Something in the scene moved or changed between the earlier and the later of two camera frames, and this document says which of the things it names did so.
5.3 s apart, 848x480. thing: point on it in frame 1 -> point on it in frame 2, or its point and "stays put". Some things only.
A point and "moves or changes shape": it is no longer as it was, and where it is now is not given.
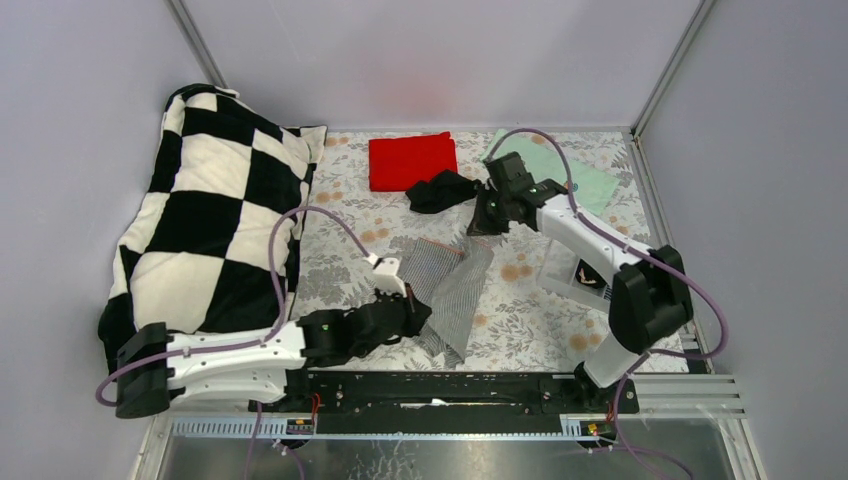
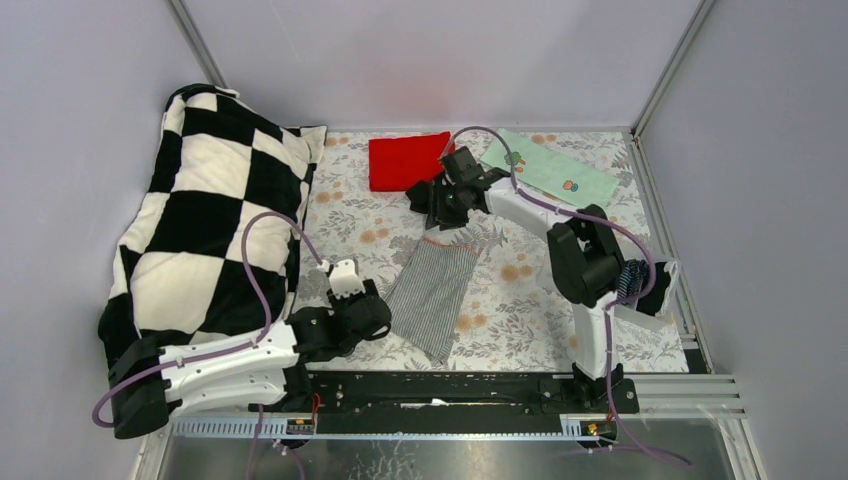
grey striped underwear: (450, 283) moves or changes shape
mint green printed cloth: (544, 159) stays put
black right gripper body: (492, 217) -> (447, 205)
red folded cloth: (397, 164) stays put
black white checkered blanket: (213, 246) stays put
